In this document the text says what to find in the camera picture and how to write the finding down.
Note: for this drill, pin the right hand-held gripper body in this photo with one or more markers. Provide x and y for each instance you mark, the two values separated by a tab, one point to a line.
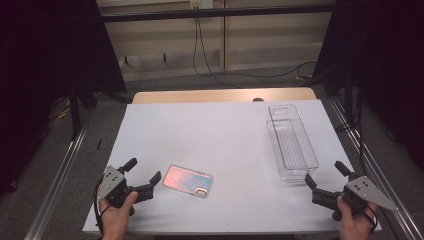
365	192

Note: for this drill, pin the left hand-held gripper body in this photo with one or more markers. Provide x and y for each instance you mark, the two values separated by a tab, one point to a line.
111	181

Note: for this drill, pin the iridescent phone case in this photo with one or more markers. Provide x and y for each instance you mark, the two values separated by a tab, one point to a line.
188	181

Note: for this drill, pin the clear plastic box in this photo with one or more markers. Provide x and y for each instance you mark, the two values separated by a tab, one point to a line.
296	150

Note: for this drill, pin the person's right hand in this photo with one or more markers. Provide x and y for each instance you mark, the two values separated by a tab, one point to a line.
355	226

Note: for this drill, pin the person's left hand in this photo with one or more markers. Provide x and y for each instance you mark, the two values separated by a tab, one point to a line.
115	223

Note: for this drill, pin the small black floor piece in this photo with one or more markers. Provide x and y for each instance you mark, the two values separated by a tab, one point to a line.
99	144

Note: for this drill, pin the black stand pole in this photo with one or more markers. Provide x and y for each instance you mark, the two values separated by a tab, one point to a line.
349	96

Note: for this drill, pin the black stand leg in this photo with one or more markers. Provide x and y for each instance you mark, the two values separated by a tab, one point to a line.
75	113

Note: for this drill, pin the white table mat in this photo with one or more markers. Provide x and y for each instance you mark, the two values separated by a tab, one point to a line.
216	140

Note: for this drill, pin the yellow plug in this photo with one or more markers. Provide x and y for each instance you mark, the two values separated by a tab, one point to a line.
301	78

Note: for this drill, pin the black curtain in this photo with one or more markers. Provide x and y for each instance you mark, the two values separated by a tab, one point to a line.
383	66
50	66

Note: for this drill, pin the wooden table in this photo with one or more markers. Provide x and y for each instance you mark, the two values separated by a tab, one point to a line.
220	95

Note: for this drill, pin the black horizontal bar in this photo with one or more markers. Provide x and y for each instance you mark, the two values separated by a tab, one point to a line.
216	13

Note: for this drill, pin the metal floor rail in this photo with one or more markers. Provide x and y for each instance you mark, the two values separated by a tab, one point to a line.
380	173
56	186

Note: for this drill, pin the white wall outlet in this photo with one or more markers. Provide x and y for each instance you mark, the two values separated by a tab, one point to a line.
201	4

